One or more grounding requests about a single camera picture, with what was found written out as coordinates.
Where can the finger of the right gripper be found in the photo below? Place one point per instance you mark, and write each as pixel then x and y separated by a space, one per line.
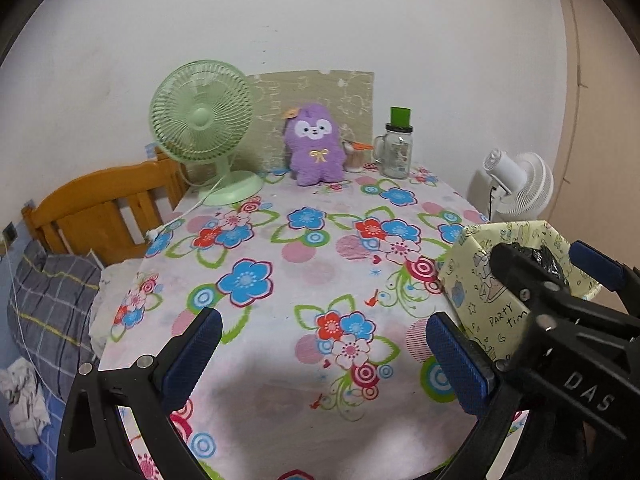
pixel 533 288
pixel 613 275

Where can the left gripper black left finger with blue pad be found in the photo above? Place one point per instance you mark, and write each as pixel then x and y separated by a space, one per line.
pixel 93 443

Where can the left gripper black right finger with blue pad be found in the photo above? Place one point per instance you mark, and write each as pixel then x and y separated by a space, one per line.
pixel 485 389

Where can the black plastic bag bundle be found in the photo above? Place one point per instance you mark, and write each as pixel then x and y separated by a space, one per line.
pixel 543 258

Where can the crumpled white cloth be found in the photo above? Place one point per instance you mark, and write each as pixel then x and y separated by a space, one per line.
pixel 27 408

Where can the white small fan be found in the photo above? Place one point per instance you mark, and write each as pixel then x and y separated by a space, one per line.
pixel 521 185

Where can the grey plaid pillow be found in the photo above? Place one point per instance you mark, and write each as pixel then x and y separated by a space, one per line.
pixel 49 313

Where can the floral tablecloth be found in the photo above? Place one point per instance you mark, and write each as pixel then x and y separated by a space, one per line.
pixel 322 370

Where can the glass jar green lid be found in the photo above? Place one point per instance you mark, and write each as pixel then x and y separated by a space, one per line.
pixel 392 151

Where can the cotton swab container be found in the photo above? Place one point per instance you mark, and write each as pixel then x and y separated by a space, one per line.
pixel 356 154

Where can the purple plush toy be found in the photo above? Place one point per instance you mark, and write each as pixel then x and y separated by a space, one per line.
pixel 315 147

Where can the green desk fan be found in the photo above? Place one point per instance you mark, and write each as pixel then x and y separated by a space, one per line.
pixel 199 114

